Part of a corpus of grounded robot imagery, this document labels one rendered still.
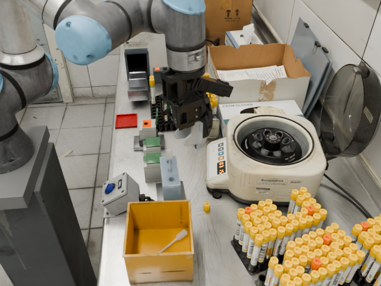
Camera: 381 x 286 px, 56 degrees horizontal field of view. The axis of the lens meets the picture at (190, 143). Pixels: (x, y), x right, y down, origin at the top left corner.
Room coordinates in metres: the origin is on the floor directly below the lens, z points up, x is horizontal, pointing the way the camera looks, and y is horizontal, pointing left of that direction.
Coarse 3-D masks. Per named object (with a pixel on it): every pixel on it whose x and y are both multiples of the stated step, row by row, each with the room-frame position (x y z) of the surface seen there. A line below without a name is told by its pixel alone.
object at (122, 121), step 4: (116, 116) 0.95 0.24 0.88; (120, 116) 0.96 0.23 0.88; (124, 116) 0.96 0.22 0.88; (128, 116) 0.96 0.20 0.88; (132, 116) 0.96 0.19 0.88; (136, 116) 0.95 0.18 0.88; (116, 120) 0.93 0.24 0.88; (120, 120) 0.94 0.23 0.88; (124, 120) 0.94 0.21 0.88; (128, 120) 0.94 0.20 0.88; (132, 120) 0.94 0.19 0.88; (136, 120) 0.93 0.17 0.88; (116, 124) 0.91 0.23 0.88; (120, 124) 0.92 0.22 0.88; (124, 124) 0.92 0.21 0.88; (128, 124) 0.92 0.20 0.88; (132, 124) 0.92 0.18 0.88; (136, 124) 0.91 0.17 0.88; (116, 128) 0.90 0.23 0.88; (120, 128) 0.90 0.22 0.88
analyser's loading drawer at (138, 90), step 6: (138, 66) 1.23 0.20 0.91; (144, 66) 1.23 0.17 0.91; (132, 72) 1.13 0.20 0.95; (138, 72) 1.13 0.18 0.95; (144, 72) 1.13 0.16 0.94; (132, 78) 1.13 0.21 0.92; (138, 78) 1.13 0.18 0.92; (144, 78) 1.09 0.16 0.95; (132, 84) 1.08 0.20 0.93; (138, 84) 1.08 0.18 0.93; (144, 84) 1.09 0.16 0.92; (132, 90) 1.03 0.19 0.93; (138, 90) 1.03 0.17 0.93; (144, 90) 1.03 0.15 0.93; (132, 96) 1.03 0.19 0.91; (138, 96) 1.03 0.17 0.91; (144, 96) 1.03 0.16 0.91
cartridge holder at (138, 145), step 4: (156, 132) 0.83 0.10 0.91; (136, 136) 0.84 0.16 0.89; (156, 136) 0.82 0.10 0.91; (160, 136) 0.84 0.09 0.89; (136, 140) 0.82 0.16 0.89; (140, 140) 0.80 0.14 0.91; (144, 140) 0.80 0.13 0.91; (160, 140) 0.82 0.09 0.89; (136, 144) 0.81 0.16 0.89; (140, 144) 0.80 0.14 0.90; (160, 144) 0.81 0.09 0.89; (136, 148) 0.79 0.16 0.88; (140, 148) 0.79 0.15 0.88; (160, 148) 0.80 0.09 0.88; (164, 148) 0.80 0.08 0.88
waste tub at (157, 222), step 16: (128, 208) 0.49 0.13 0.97; (144, 208) 0.51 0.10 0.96; (160, 208) 0.51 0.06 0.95; (176, 208) 0.51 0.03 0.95; (128, 224) 0.46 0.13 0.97; (144, 224) 0.51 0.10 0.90; (160, 224) 0.51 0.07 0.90; (176, 224) 0.51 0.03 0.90; (128, 240) 0.43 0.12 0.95; (144, 240) 0.48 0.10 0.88; (160, 240) 0.48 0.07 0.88; (192, 240) 0.42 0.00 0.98; (128, 256) 0.38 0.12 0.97; (144, 256) 0.38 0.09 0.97; (160, 256) 0.38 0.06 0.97; (176, 256) 0.39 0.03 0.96; (192, 256) 0.39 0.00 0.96; (128, 272) 0.38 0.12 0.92; (144, 272) 0.38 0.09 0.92; (160, 272) 0.38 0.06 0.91; (176, 272) 0.39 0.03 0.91; (192, 272) 0.39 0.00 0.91
